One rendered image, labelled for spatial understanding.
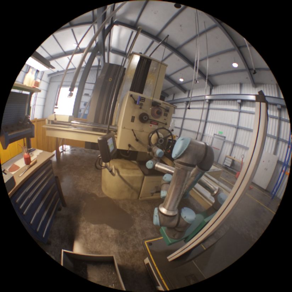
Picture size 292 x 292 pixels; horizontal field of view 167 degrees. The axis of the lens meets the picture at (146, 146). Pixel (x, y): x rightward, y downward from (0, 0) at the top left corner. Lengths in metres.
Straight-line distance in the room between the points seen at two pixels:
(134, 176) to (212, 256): 1.56
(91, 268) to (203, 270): 0.89
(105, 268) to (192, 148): 1.22
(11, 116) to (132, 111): 1.60
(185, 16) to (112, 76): 6.31
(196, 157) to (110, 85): 1.96
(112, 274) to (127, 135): 1.67
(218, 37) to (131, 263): 8.86
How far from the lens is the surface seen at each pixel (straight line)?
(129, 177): 1.74
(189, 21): 7.59
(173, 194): 0.52
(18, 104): 1.53
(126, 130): 1.40
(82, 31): 10.93
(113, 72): 2.23
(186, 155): 0.45
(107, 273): 1.19
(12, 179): 0.99
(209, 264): 0.83
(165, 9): 7.68
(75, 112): 6.03
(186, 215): 0.64
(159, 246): 1.30
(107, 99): 2.06
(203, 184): 1.07
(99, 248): 1.54
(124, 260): 1.50
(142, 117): 1.36
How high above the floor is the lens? 1.47
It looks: 13 degrees down
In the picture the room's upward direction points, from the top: 13 degrees clockwise
